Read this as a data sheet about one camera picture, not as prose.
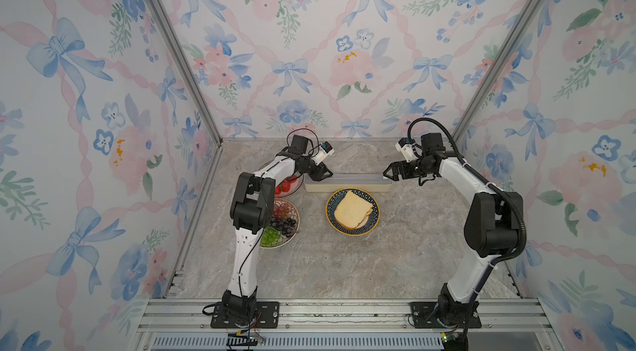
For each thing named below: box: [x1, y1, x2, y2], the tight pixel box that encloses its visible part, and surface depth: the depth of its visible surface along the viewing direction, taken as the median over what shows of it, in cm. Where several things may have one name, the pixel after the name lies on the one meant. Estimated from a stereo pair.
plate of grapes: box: [260, 198, 301, 249], surface depth 90 cm
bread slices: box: [333, 190, 375, 230], surface depth 95 cm
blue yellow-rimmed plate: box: [325, 187, 381, 237], surface depth 94 cm
